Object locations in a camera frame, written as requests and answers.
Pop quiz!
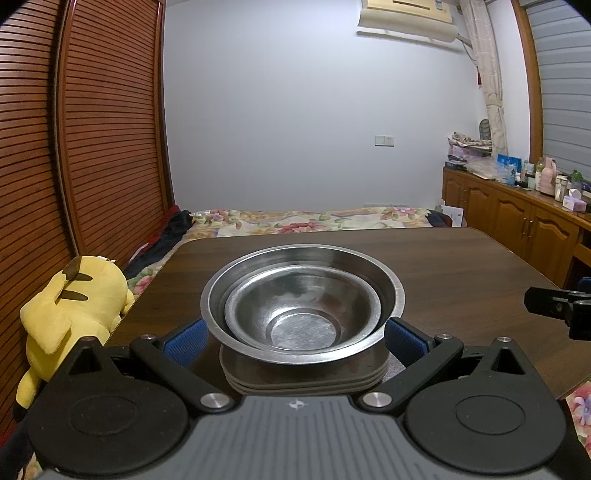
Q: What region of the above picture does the wooden window frame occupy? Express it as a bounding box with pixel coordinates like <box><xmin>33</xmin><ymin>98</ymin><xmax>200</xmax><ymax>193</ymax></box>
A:
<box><xmin>510</xmin><ymin>0</ymin><xmax>546</xmax><ymax>163</ymax></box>

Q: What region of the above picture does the wooden cabinet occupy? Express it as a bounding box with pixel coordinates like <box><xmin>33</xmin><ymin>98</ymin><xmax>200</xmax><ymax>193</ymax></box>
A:
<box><xmin>442</xmin><ymin>166</ymin><xmax>591</xmax><ymax>290</ymax></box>

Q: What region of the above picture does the white paper bag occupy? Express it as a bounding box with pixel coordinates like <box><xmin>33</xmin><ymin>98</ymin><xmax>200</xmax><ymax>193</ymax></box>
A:
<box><xmin>436</xmin><ymin>199</ymin><xmax>465</xmax><ymax>228</ymax></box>

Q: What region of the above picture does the cream curtain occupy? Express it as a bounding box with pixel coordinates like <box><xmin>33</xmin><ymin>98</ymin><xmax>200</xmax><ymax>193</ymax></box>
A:
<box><xmin>459</xmin><ymin>0</ymin><xmax>509</xmax><ymax>158</ymax></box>

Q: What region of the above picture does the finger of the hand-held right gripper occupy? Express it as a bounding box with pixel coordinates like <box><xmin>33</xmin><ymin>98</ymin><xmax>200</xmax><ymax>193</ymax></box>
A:
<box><xmin>523</xmin><ymin>285</ymin><xmax>578</xmax><ymax>320</ymax></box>

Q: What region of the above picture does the yellow plush toy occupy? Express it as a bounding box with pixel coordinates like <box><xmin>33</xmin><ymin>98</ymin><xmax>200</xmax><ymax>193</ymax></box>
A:
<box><xmin>14</xmin><ymin>255</ymin><xmax>136</xmax><ymax>410</ymax></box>

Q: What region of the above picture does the clear plastic storage box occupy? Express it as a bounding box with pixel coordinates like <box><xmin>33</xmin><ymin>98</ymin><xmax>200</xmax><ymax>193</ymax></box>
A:
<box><xmin>445</xmin><ymin>145</ymin><xmax>493</xmax><ymax>169</ymax></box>

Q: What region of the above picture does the shallow steel bowl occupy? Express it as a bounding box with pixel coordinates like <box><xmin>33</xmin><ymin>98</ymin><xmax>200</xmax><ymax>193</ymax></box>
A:
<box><xmin>224</xmin><ymin>265</ymin><xmax>385</xmax><ymax>357</ymax></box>

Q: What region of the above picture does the pile of folded cloths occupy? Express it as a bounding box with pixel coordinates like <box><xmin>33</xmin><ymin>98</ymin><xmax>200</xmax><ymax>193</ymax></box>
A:
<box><xmin>446</xmin><ymin>131</ymin><xmax>493</xmax><ymax>147</ymax></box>

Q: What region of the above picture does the wall air conditioner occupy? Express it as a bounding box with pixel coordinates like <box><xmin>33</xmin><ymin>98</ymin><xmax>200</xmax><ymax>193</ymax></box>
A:
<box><xmin>360</xmin><ymin>0</ymin><xmax>456</xmax><ymax>24</ymax></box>

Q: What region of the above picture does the wooden louvered wardrobe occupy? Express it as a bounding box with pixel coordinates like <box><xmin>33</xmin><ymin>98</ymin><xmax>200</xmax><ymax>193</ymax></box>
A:
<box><xmin>0</xmin><ymin>0</ymin><xmax>177</xmax><ymax>298</ymax></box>

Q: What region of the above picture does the large steel bowl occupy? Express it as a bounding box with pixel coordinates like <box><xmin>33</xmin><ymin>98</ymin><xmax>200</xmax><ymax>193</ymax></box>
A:
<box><xmin>200</xmin><ymin>246</ymin><xmax>406</xmax><ymax>367</ymax></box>

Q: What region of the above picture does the dark cloth with red stripes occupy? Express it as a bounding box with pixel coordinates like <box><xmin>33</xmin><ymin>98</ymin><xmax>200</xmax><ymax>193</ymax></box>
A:
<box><xmin>122</xmin><ymin>208</ymin><xmax>194</xmax><ymax>280</ymax></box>

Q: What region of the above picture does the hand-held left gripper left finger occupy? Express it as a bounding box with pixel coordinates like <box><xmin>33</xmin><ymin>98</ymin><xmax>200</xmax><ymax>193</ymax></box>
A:
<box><xmin>68</xmin><ymin>318</ymin><xmax>235</xmax><ymax>413</ymax></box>

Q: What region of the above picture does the clear plastic bag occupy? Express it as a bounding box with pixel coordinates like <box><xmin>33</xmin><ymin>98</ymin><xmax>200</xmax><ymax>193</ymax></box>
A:
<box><xmin>468</xmin><ymin>161</ymin><xmax>509</xmax><ymax>182</ymax></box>

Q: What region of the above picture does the pink bottle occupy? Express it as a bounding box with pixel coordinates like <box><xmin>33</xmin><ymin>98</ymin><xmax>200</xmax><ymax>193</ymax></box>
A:
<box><xmin>537</xmin><ymin>156</ymin><xmax>557</xmax><ymax>197</ymax></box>

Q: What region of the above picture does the pink tissue box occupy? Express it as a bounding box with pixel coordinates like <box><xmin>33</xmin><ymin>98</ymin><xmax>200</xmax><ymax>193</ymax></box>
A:
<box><xmin>562</xmin><ymin>189</ymin><xmax>587</xmax><ymax>212</ymax></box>

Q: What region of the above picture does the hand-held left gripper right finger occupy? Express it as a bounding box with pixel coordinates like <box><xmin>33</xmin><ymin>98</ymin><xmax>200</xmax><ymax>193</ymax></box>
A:
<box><xmin>356</xmin><ymin>318</ymin><xmax>527</xmax><ymax>413</ymax></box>

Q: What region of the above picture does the blue box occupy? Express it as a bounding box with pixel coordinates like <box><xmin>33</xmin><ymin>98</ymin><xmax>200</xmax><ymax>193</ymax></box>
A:
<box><xmin>496</xmin><ymin>152</ymin><xmax>523</xmax><ymax>179</ymax></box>

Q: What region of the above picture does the grey window blind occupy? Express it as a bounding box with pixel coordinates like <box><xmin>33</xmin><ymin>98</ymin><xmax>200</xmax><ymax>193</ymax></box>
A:
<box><xmin>526</xmin><ymin>0</ymin><xmax>591</xmax><ymax>195</ymax></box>

